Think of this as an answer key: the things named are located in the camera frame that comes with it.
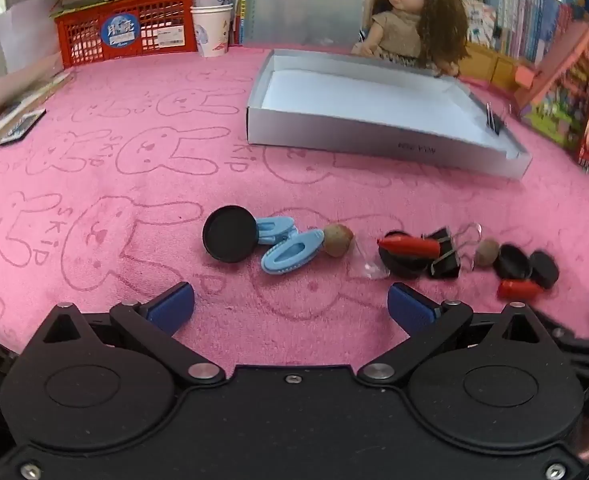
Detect brown walnut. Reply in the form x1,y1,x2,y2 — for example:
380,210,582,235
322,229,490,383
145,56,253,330
475,239,501,267
322,223,354,258

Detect upright blue books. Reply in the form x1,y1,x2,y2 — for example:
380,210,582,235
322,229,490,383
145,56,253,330
232,0,251,46

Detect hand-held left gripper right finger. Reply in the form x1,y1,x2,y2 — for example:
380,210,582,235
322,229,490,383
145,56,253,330
357,282,570,386

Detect row of shelved books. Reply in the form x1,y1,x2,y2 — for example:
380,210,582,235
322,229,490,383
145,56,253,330
475,0,589,61

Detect clear plastic wrapper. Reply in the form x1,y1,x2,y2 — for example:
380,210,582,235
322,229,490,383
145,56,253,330
347,237,390,281

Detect red toy chili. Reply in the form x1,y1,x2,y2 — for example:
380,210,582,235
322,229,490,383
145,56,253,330
497,279,545,302

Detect grey translucent plastic folder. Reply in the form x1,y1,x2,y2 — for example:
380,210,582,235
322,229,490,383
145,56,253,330
247,0,370,46

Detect red pointed cap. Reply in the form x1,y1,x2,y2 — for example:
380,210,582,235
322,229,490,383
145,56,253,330
377,234,441,259

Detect black binder clip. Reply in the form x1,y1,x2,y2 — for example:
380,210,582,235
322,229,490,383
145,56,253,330
421,222,483,281
485,101,508,136

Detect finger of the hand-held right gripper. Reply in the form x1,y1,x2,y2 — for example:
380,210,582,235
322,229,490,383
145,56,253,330
537,310,589,376

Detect wooden drawer unit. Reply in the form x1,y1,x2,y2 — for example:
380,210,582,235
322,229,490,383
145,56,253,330
465,42,535,93

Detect pink rabbit-print blanket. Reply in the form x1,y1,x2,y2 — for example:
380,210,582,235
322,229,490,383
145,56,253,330
0,46,589,466

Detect red plastic basket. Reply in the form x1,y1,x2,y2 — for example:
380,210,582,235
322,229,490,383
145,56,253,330
53,0,198,68

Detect black round lid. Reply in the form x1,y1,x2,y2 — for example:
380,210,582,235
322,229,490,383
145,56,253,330
379,230,438,279
529,251,560,289
202,205,258,264
492,243,533,281

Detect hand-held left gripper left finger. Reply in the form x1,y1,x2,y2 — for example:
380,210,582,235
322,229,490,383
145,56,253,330
22,281,226,387

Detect dark flat card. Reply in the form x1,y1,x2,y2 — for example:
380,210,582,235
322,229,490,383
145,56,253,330
0,109,48,147

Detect white printed paper cup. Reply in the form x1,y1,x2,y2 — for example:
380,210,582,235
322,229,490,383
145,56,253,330
190,7,235,58

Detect white pencil-print box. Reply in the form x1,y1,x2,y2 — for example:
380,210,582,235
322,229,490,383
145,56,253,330
462,0,498,46

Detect pink toy house box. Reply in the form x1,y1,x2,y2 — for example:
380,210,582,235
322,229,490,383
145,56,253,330
515,25,589,151

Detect shallow grey cardboard box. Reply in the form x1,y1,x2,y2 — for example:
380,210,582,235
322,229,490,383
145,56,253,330
247,49,533,181

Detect pile of flat papers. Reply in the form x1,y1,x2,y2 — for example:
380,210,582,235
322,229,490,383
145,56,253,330
0,52,75,156

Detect blue hair clip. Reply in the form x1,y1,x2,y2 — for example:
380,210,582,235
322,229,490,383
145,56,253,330
260,228,325,276
254,216,298,246

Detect brown-haired doll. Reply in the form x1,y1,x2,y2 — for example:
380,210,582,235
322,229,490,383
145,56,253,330
351,0,470,78

